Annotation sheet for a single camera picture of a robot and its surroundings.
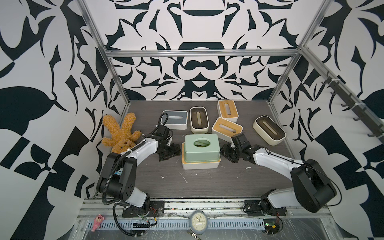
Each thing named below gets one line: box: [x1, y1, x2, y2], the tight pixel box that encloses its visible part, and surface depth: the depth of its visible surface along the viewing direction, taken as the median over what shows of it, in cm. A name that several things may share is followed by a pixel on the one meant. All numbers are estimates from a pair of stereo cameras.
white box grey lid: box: [161, 110, 188, 130], surface depth 104 cm
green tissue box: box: [184, 133, 221, 163], surface depth 79 cm
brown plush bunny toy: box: [102, 112, 142, 154], surface depth 93 cm
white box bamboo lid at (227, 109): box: [217, 99, 239, 123], surface depth 110 cm
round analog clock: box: [189, 210, 209, 235], surface depth 69 cm
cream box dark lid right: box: [252, 115, 287, 146], surface depth 99 cm
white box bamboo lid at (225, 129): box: [211, 117, 243, 142], surface depth 102 cm
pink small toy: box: [91, 214, 105, 233], surface depth 70 cm
